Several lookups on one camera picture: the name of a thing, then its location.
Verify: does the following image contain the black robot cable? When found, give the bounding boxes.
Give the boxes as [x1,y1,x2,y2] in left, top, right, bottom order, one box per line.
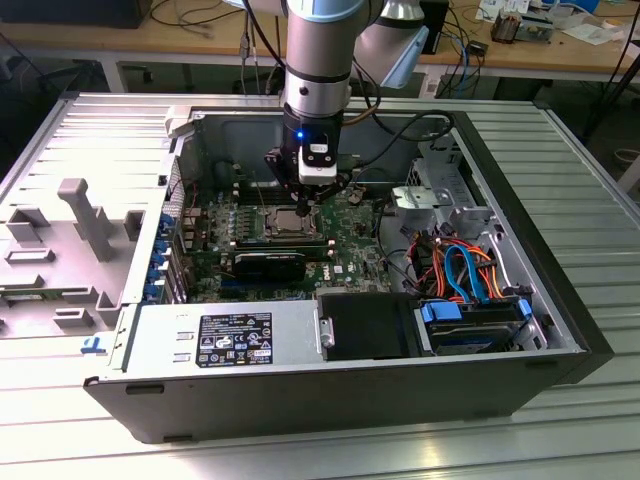
[349,110,456,169]

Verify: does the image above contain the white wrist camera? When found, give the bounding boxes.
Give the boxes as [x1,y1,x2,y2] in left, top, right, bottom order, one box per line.
[298,143,338,184]

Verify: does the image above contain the printed paper sheet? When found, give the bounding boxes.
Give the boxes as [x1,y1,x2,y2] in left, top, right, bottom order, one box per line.
[474,0,531,21]

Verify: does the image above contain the white paper sheet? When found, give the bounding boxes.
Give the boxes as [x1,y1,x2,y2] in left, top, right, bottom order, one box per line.
[562,13,626,47]

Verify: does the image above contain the long wooden desk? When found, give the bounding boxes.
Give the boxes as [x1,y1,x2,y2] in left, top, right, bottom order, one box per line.
[0,0,640,99]

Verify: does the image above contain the black monitor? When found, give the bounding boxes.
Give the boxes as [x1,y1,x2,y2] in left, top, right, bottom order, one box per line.
[0,0,154,30]

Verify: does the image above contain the black drive bay cover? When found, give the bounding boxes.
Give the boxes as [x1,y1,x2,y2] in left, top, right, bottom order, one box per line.
[317,291,417,362]

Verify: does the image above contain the silver disk bay cage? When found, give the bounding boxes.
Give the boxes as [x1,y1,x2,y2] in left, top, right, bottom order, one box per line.
[389,130,494,236]

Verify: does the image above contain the black upright box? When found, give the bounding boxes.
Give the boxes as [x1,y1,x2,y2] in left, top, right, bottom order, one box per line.
[420,0,450,55]

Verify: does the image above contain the black RAM slot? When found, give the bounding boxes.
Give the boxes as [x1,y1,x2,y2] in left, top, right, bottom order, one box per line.
[234,185,325,193]
[234,196,327,205]
[234,179,324,187]
[233,243,333,251]
[234,190,326,199]
[233,237,331,245]

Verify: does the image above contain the orange wire bundle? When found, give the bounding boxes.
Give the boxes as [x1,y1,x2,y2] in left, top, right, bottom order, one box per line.
[407,237,501,301]

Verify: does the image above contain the black PC case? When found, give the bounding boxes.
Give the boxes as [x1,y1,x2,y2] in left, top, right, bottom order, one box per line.
[82,99,615,445]

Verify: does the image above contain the green motherboard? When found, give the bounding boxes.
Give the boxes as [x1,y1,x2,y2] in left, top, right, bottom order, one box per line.
[178,180,397,304]

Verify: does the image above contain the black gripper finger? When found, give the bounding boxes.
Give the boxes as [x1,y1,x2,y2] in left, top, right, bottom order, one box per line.
[263,147,309,217]
[302,172,352,217]

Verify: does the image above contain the silver power supply unit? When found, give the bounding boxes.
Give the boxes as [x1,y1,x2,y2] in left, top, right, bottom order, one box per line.
[121,299,321,374]

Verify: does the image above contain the pale grey case latch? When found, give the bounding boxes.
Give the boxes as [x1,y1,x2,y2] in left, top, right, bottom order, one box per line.
[163,105,195,139]

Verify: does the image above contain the hard disk in blue carrier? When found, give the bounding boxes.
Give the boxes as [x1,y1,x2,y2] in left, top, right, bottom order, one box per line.
[412,297,532,357]

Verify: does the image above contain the grey parts rack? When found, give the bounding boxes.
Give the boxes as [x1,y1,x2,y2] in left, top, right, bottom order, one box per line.
[0,177,146,341]

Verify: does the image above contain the grey electronics device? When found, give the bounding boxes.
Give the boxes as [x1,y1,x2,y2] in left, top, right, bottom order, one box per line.
[517,13,556,44]

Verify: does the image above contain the CPU socket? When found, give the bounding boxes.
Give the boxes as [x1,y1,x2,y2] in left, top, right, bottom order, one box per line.
[257,200,324,241]

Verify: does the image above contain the silver topped CPU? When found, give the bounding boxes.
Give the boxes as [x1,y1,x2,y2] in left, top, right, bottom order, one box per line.
[273,209,304,234]

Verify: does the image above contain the metal socket cover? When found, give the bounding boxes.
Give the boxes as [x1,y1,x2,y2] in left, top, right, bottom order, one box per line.
[260,203,321,239]

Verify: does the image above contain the blue flat wire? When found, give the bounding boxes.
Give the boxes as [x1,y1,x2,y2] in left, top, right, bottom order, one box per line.
[443,243,494,306]

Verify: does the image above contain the black graphics card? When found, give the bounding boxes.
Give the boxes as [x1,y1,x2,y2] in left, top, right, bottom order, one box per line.
[230,248,307,282]

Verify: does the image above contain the copper coil device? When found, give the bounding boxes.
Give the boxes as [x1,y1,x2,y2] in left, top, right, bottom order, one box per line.
[489,10,524,45]

